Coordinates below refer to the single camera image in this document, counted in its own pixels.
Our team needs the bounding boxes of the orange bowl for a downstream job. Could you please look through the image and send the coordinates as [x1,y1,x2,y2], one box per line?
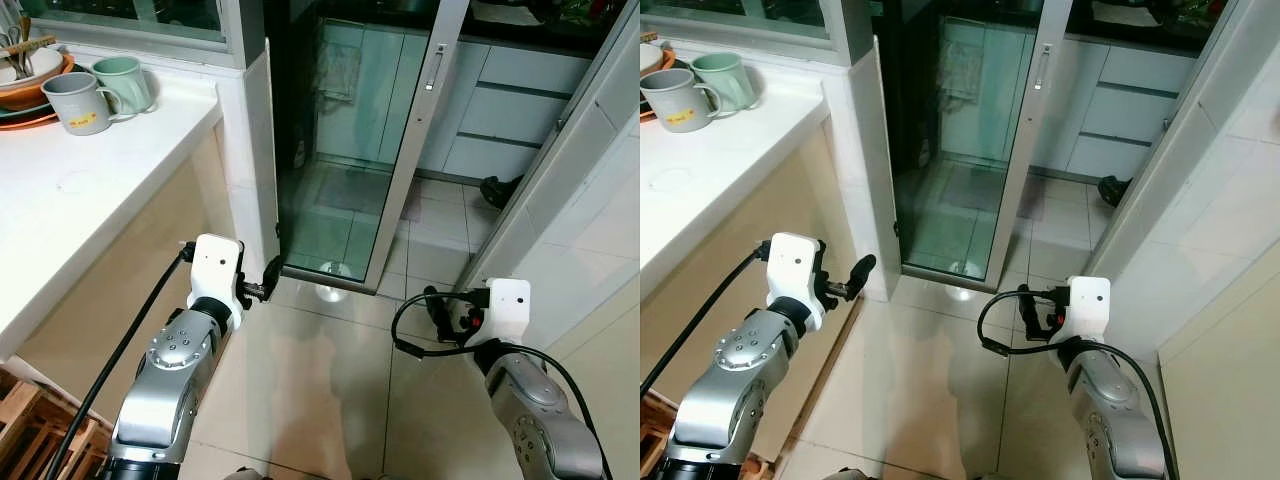
[640,46,678,123]
[0,52,77,132]

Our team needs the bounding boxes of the wooden utensils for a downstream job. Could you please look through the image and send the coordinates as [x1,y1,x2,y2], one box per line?
[0,14,59,79]

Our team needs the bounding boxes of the black shoe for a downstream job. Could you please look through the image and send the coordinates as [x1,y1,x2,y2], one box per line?
[479,174,523,210]
[1097,174,1137,209]

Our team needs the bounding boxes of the white drawer cabinet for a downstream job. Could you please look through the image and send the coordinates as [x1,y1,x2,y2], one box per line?
[1030,38,1203,183]
[415,42,593,184]

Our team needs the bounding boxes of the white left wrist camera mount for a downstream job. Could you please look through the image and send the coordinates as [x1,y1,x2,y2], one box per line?
[764,232,827,331]
[188,234,245,331]

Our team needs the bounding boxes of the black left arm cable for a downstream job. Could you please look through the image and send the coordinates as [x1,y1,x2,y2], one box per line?
[640,248,771,399]
[45,243,196,480]

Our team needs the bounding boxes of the grey mug with yellow sticker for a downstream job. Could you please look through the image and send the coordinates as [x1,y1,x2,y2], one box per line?
[640,68,724,135]
[41,72,123,137]

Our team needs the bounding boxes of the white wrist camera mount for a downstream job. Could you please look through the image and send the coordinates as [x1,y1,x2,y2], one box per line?
[764,232,827,331]
[188,234,245,331]
[484,278,532,347]
[1064,277,1112,347]

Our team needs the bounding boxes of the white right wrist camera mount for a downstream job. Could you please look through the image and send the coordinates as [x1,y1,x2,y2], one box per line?
[1064,277,1112,347]
[484,278,532,347]

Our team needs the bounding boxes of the glass door with metal frame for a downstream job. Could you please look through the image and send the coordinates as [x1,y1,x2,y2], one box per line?
[278,0,471,293]
[893,0,1077,292]

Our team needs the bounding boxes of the pale green mug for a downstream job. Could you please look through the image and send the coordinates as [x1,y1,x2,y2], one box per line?
[91,55,157,117]
[689,52,759,114]

